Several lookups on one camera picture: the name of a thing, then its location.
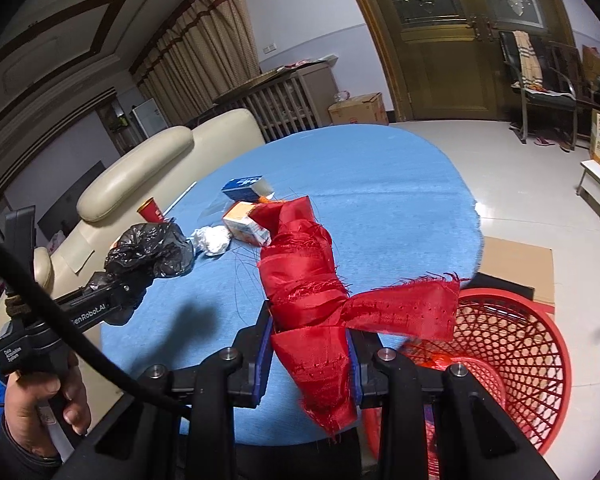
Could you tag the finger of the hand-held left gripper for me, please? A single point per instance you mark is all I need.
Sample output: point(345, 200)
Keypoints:
point(122, 291)

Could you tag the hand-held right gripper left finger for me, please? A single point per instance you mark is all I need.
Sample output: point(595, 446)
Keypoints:
point(262, 355)

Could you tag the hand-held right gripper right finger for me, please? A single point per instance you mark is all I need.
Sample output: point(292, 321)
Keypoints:
point(355, 375)

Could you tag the black plastic bag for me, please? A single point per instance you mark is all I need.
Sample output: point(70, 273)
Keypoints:
point(150, 250)

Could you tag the red satin cloth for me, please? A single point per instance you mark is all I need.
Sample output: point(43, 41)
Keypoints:
point(300, 270)

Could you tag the white paper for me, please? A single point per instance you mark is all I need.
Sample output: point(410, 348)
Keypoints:
point(212, 241)

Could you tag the orange and white carton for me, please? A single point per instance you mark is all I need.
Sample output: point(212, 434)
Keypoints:
point(240, 216)

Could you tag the blue and white carton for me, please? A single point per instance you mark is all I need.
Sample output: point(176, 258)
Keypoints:
point(245, 186)

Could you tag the red plastic basket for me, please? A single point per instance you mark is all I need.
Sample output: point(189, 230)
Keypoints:
point(520, 350)

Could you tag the person's left forearm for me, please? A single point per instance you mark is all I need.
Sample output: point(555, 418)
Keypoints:
point(10, 465)

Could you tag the person's left hand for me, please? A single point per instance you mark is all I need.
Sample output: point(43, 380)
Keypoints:
point(35, 420)

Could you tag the red paper cup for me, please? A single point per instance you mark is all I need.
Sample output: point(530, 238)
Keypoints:
point(151, 210)

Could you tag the black television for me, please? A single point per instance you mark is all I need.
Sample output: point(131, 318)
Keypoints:
point(75, 200)

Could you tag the white stick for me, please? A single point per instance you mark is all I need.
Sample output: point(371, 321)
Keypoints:
point(180, 200)

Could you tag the beige leather sofa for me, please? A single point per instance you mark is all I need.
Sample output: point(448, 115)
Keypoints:
point(130, 175)

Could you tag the white air conditioner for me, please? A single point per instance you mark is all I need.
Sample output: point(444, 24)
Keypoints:
point(150, 117)

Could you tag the black tablet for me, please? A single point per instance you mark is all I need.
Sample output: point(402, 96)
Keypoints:
point(505, 282)

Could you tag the blue tablecloth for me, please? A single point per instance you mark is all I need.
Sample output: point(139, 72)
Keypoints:
point(380, 200)

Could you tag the flat cardboard sheet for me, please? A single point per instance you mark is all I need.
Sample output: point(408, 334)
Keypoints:
point(515, 262)

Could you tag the wooden crib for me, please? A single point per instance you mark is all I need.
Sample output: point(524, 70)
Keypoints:
point(280, 105)

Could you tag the beige curtain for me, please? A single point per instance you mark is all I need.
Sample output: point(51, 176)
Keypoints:
point(205, 50)

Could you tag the brown cardboard box red print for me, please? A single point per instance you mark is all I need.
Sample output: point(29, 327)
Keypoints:
point(360, 110)

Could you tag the slipper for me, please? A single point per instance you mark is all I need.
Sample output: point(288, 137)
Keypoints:
point(565, 146)
point(544, 141)

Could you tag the wooden double door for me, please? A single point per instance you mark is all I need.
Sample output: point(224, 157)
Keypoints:
point(430, 75)

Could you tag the white stool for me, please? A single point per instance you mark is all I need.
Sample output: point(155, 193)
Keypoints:
point(597, 170)

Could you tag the black cushioned armchair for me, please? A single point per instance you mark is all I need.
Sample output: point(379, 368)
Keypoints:
point(550, 100)

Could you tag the striped beige scarf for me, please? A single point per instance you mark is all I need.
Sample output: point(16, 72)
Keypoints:
point(527, 65)

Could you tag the dark wooden armchair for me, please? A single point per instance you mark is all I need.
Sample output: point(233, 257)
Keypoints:
point(562, 60)

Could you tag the white wall socket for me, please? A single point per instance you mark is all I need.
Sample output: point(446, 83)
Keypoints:
point(269, 48)

